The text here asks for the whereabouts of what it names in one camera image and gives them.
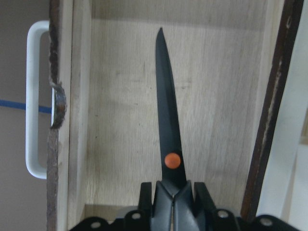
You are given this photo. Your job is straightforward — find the white drawer handle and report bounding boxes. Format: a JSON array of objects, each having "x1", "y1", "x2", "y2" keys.
[{"x1": 25, "y1": 20, "x2": 50, "y2": 180}]

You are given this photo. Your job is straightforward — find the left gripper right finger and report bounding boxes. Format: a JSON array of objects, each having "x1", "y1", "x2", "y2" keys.
[{"x1": 194, "y1": 182, "x2": 298, "y2": 231}]

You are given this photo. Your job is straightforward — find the grey orange scissors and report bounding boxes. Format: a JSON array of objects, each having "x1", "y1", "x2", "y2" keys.
[{"x1": 151, "y1": 29, "x2": 205, "y2": 231}]

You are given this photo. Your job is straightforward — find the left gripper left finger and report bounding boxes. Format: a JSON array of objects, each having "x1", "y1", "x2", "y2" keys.
[{"x1": 71, "y1": 182, "x2": 152, "y2": 231}]

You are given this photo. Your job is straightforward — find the wooden drawer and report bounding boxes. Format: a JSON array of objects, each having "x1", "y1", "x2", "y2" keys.
[{"x1": 45, "y1": 0, "x2": 284, "y2": 231}]

